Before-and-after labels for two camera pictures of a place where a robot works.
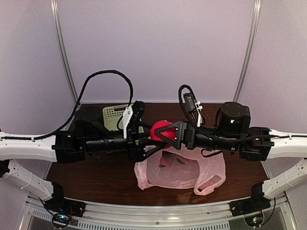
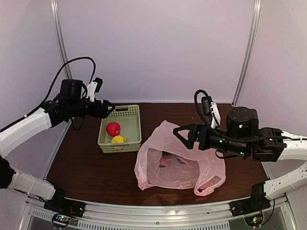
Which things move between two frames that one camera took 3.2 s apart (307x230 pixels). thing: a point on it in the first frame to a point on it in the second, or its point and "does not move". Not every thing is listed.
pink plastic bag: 173,167 does not move
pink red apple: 171,133 to 113,129
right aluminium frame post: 256,14 does not move
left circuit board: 61,220 does not move
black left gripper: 137,150 to 103,114
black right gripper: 185,134 to 194,130
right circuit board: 254,220 does not move
